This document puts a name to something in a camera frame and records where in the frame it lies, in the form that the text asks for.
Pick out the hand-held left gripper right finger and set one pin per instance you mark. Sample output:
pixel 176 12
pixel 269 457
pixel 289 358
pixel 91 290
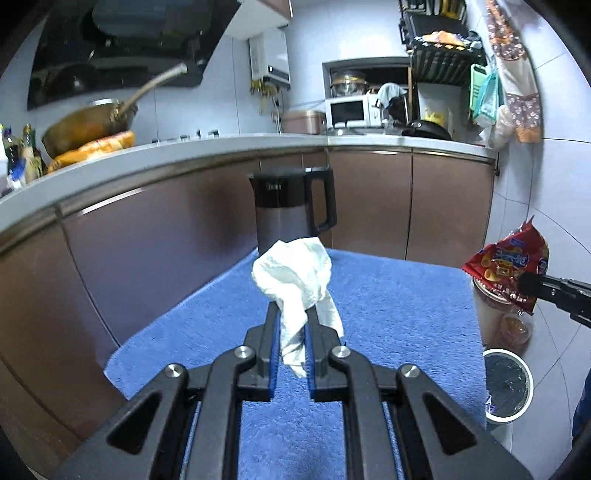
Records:
pixel 310 364

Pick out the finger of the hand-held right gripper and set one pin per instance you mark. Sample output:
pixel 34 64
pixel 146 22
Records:
pixel 538 286

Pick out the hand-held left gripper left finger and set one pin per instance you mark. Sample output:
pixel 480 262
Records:
pixel 272 350

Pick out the red snack bag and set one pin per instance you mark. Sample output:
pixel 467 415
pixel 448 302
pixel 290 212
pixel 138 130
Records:
pixel 503 263

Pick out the white tissue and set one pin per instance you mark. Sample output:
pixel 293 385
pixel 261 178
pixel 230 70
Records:
pixel 295 272

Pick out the white bin with black liner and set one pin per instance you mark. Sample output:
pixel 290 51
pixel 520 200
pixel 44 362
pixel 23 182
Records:
pixel 508 383

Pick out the clear plastic cup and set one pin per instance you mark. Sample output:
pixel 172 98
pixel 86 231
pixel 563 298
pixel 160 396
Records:
pixel 489 318

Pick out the blue towel mat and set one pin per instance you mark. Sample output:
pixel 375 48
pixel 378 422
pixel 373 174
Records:
pixel 392 314

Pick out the grey black electric kettle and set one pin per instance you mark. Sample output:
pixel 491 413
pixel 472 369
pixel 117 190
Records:
pixel 281 217

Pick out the white plastic bag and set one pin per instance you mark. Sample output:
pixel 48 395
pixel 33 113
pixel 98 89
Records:
pixel 496 129

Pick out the brown kitchen cabinet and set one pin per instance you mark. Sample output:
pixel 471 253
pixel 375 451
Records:
pixel 138 240

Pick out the black frying pan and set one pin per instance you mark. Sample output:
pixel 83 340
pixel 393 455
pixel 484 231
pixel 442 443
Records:
pixel 425 130

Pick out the green plastic bag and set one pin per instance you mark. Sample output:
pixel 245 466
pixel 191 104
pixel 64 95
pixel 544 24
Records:
pixel 485 94

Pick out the floral apron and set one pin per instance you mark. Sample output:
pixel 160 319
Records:
pixel 517 83

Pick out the black countertop appliance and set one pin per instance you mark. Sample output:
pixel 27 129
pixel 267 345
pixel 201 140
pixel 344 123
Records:
pixel 397 113

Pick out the rose gold rice cooker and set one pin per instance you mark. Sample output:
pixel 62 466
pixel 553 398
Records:
pixel 302 122

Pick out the glass pot lid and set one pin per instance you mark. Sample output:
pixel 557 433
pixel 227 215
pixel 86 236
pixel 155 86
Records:
pixel 346 130

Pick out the light blue cloth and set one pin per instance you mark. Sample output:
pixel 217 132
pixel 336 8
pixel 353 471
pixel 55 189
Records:
pixel 390 92

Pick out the black dish rack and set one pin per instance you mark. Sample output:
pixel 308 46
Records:
pixel 443 60

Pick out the white microwave oven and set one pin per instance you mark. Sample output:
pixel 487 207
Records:
pixel 348 110

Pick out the orange cloth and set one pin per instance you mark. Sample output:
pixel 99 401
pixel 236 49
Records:
pixel 97 147

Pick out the stacked steel bowls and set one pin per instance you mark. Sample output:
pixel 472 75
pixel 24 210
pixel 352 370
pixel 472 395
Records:
pixel 348 83

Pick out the white water heater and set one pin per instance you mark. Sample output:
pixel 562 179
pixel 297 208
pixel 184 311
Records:
pixel 270 60

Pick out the dark glass bottle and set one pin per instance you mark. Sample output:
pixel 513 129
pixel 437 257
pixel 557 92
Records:
pixel 33 152

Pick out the black range hood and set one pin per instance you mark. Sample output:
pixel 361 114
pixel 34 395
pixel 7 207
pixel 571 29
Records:
pixel 115 46

